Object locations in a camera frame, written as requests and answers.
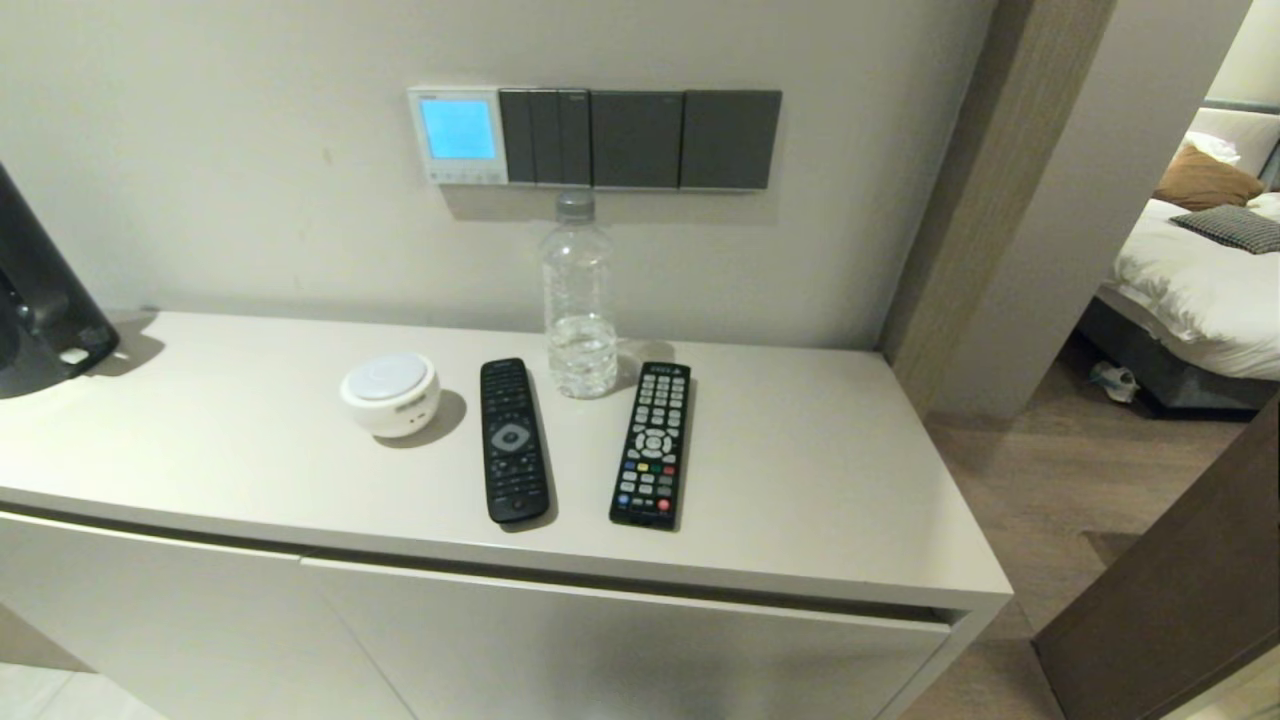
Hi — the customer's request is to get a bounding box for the checkered grey pillow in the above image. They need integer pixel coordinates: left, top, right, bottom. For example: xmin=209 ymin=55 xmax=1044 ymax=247
xmin=1170 ymin=205 xmax=1280 ymax=255

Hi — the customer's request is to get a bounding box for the beige cabinet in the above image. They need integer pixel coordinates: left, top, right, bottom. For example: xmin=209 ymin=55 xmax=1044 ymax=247
xmin=0 ymin=308 xmax=1014 ymax=720

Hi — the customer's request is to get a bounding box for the grey headboard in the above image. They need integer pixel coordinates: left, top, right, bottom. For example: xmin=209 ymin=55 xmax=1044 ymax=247
xmin=1203 ymin=97 xmax=1280 ymax=191

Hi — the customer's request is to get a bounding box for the light wood door panel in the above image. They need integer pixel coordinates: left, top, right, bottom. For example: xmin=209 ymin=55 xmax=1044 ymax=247
xmin=880 ymin=0 xmax=1119 ymax=416

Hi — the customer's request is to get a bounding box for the bed with white duvet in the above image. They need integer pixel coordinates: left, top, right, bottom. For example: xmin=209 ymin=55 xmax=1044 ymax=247
xmin=1097 ymin=192 xmax=1280 ymax=382

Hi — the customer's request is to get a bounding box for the dark grey bed base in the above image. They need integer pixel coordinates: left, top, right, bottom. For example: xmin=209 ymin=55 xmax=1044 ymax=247
xmin=1075 ymin=295 xmax=1280 ymax=416

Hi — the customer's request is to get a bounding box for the clear plastic water bottle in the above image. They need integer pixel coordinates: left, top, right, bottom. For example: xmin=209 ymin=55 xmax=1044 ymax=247
xmin=540 ymin=190 xmax=620 ymax=400

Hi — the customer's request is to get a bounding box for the grey single switch panel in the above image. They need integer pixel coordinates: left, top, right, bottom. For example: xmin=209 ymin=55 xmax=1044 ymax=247
xmin=681 ymin=90 xmax=783 ymax=192
xmin=591 ymin=90 xmax=686 ymax=190

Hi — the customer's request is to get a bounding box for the white pillow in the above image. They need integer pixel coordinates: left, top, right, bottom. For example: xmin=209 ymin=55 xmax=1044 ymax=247
xmin=1186 ymin=107 xmax=1280 ymax=169

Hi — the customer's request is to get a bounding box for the grey triple rocker switch panel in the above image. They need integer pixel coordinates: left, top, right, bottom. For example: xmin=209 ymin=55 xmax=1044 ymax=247
xmin=499 ymin=89 xmax=593 ymax=188

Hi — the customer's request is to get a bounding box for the black remote with coloured buttons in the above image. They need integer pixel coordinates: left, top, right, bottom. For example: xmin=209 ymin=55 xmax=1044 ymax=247
xmin=609 ymin=361 xmax=692 ymax=530

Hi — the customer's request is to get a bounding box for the black remote with grey pad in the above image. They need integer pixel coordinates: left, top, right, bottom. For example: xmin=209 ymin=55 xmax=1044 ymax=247
xmin=480 ymin=357 xmax=552 ymax=525

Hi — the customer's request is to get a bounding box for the white round smart speaker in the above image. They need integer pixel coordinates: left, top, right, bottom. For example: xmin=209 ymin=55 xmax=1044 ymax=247
xmin=340 ymin=351 xmax=441 ymax=439

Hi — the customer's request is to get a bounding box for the brown pillow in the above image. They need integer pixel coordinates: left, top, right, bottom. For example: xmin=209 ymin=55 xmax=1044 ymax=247
xmin=1152 ymin=142 xmax=1266 ymax=212

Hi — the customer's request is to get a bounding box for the beige cabinet door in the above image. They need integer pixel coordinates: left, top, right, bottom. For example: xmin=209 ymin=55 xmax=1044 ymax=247
xmin=0 ymin=510 xmax=416 ymax=720
xmin=300 ymin=557 xmax=951 ymax=720

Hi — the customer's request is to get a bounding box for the dark brown wooden door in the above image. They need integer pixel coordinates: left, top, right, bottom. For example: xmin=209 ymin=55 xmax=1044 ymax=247
xmin=1032 ymin=395 xmax=1280 ymax=720

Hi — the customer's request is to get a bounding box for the black electric kettle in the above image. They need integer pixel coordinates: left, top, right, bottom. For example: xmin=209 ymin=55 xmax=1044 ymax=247
xmin=0 ymin=160 xmax=121 ymax=401

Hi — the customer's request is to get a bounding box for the white wall thermostat panel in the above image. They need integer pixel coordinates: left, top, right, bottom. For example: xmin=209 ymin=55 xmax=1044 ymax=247
xmin=407 ymin=86 xmax=509 ymax=187

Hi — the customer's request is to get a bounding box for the white teal slipper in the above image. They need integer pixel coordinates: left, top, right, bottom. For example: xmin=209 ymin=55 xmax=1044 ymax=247
xmin=1090 ymin=360 xmax=1141 ymax=404

